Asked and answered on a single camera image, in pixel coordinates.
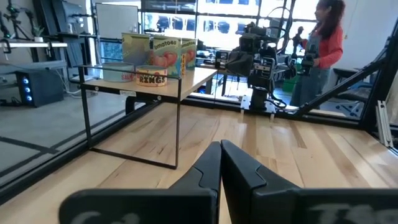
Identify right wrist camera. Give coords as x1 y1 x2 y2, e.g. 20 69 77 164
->
238 30 261 54

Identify computer tower blue lights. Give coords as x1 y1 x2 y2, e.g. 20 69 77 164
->
15 70 65 108

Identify white desk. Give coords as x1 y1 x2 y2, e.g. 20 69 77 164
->
0 40 68 50

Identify wooden shelf black metal frame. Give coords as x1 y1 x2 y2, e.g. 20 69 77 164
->
76 63 218 170

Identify salmon can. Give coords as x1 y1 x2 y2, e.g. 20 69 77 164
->
101 62 136 83

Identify black aluminium table frame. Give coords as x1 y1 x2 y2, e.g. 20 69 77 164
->
0 18 398 206

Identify tall carrots can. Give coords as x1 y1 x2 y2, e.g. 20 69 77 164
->
121 32 154 68

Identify black office chair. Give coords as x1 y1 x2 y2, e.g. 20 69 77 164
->
334 67 381 118

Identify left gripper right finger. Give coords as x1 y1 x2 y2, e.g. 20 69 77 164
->
221 139 398 224

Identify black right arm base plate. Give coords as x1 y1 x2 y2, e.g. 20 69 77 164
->
239 95 277 114

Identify silver aluminium extrusion bar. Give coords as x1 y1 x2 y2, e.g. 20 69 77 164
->
375 99 394 149

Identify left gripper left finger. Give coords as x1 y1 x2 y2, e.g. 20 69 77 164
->
58 141 223 224

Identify person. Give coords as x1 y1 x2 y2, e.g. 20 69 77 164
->
289 0 346 108

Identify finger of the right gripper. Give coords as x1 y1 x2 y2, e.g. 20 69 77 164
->
225 52 242 76
237 52 256 77

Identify small potted plant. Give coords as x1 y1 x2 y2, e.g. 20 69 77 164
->
32 26 46 43

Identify whiteboard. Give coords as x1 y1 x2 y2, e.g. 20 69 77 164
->
95 2 139 40

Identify short pineapple rings can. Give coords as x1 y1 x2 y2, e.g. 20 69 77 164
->
136 65 169 88

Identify green bin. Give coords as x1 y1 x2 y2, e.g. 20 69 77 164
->
282 76 300 93

